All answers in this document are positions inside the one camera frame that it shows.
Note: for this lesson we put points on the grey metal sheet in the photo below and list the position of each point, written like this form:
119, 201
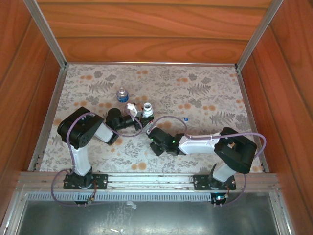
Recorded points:
159, 220

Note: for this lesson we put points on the aluminium side rail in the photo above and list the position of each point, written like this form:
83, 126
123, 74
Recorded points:
253, 117
49, 115

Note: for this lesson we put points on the white bottle green print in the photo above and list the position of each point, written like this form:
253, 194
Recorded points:
148, 111

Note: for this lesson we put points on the aluminium frame post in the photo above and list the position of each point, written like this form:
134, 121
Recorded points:
46, 34
261, 31

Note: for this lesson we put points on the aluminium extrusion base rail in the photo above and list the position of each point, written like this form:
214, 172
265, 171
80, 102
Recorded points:
151, 180

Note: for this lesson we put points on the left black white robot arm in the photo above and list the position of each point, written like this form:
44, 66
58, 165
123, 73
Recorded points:
80, 132

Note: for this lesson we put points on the aluminium back rail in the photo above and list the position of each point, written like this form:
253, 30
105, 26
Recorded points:
151, 63

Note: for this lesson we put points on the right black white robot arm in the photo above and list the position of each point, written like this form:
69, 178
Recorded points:
234, 151

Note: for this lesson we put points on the small lit circuit board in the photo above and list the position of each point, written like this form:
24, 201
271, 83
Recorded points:
219, 197

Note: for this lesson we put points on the clear bottle blue label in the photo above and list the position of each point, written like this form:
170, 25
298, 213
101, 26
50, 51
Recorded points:
122, 96

